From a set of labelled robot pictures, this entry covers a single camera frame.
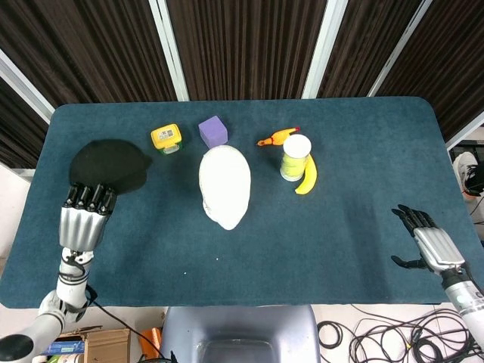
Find grey robot torso base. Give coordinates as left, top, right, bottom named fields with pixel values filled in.
left=160, top=305, right=321, bottom=363

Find orange object on floor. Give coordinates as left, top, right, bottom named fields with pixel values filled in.
left=138, top=327, right=163, bottom=359

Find white lidded yellow-green cup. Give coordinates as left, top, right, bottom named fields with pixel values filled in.
left=280, top=133, right=313, bottom=182

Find orange rubber chicken toy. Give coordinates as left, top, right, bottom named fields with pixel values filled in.
left=256, top=126, right=302, bottom=149

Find yellow green small box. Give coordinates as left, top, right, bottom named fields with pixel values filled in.
left=150, top=123, right=184, bottom=156

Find black baseball cap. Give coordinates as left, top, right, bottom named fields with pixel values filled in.
left=68, top=138, right=154, bottom=196

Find blue packet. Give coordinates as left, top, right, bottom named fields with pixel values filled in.
left=41, top=340, right=85, bottom=356

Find white sneaker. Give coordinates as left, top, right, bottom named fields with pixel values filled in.
left=451, top=152, right=484, bottom=197

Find black floor cables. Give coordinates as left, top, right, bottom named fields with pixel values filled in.
left=316, top=302, right=484, bottom=363

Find purple foam cube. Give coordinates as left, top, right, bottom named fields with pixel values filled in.
left=197, top=115, right=229, bottom=150

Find yellow banana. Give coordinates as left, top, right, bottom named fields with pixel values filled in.
left=294, top=154, right=318, bottom=196

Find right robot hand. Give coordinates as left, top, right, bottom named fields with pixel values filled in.
left=390, top=204, right=466, bottom=275

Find white foam mannequin head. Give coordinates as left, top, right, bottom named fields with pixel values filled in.
left=198, top=144, right=253, bottom=231

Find dark blue table mat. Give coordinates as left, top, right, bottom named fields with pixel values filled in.
left=0, top=96, right=484, bottom=308

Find brown cardboard box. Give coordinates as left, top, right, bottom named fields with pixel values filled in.
left=56, top=327, right=132, bottom=363

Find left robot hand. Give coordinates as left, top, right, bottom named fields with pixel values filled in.
left=58, top=182, right=117, bottom=253

